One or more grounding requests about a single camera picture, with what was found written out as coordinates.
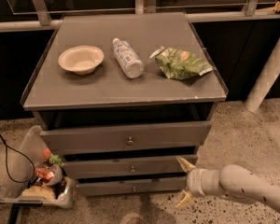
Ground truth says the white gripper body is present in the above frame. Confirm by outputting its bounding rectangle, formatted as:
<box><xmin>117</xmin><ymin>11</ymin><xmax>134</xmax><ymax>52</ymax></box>
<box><xmin>186</xmin><ymin>168</ymin><xmax>223</xmax><ymax>197</ymax></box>

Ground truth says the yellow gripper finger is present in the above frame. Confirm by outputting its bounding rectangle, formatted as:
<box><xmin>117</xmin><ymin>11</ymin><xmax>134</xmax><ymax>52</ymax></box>
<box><xmin>175</xmin><ymin>189</ymin><xmax>196</xmax><ymax>208</ymax></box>
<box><xmin>176</xmin><ymin>156</ymin><xmax>195</xmax><ymax>173</ymax></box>

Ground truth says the grey bottom drawer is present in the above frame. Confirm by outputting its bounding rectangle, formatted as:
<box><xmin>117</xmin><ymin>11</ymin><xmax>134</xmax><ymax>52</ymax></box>
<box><xmin>77</xmin><ymin>176</ymin><xmax>186</xmax><ymax>197</ymax></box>

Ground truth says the grey drawer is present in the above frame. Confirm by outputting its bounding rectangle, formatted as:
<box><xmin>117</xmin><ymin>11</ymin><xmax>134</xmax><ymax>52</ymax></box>
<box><xmin>62</xmin><ymin>153</ymin><xmax>199</xmax><ymax>180</ymax></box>
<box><xmin>41</xmin><ymin>121</ymin><xmax>211</xmax><ymax>155</ymax></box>
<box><xmin>77</xmin><ymin>176</ymin><xmax>186</xmax><ymax>197</ymax></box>

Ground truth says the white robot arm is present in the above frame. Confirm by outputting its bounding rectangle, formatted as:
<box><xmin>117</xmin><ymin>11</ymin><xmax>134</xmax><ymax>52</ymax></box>
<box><xmin>175</xmin><ymin>156</ymin><xmax>280</xmax><ymax>214</ymax></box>

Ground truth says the grey middle drawer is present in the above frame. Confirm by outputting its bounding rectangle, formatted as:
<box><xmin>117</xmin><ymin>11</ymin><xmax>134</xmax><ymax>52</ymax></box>
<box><xmin>62</xmin><ymin>153</ymin><xmax>199</xmax><ymax>180</ymax></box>

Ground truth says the grey drawer cabinet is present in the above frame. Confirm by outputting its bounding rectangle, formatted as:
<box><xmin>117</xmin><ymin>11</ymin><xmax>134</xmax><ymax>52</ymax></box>
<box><xmin>21</xmin><ymin>13</ymin><xmax>227</xmax><ymax>186</ymax></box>

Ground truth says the grey top drawer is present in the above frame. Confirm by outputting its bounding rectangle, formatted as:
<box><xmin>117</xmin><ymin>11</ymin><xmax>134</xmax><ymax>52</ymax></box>
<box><xmin>41</xmin><ymin>121</ymin><xmax>211</xmax><ymax>155</ymax></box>

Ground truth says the green chip bag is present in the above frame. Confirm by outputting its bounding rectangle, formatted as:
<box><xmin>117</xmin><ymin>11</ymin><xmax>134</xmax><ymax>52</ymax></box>
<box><xmin>150</xmin><ymin>47</ymin><xmax>213</xmax><ymax>80</ymax></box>

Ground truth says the clear plastic water bottle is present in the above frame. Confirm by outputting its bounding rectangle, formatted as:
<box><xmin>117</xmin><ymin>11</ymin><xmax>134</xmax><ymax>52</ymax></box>
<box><xmin>113</xmin><ymin>38</ymin><xmax>145</xmax><ymax>79</ymax></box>

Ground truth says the green orange toy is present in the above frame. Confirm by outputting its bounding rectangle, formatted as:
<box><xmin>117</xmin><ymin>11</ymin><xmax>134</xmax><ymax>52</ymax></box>
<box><xmin>43</xmin><ymin>148</ymin><xmax>62</xmax><ymax>166</ymax></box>

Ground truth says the beige bread item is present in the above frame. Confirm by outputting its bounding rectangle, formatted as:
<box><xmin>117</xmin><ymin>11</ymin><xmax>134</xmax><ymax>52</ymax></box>
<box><xmin>21</xmin><ymin>186</ymin><xmax>56</xmax><ymax>200</ymax></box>

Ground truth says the red can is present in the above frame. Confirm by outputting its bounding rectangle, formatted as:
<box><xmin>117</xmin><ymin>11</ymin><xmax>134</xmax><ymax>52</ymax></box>
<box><xmin>35</xmin><ymin>166</ymin><xmax>54</xmax><ymax>183</ymax></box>

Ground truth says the white diagonal pole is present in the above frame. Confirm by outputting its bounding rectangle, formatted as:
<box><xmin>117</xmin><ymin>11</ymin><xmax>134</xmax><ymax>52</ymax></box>
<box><xmin>244</xmin><ymin>37</ymin><xmax>280</xmax><ymax>112</ymax></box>

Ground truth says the beige paper bowl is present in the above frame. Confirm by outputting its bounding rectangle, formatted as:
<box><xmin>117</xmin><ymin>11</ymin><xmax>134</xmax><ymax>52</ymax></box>
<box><xmin>58</xmin><ymin>46</ymin><xmax>105</xmax><ymax>75</ymax></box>

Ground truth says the clear plastic bin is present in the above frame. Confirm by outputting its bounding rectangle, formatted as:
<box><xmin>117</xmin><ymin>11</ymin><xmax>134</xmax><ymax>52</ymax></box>
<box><xmin>0</xmin><ymin>125</ymin><xmax>74</xmax><ymax>208</ymax></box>

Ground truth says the grey metal railing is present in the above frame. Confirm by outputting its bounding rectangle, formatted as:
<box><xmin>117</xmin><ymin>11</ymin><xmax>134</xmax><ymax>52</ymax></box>
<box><xmin>0</xmin><ymin>0</ymin><xmax>280</xmax><ymax>32</ymax></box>

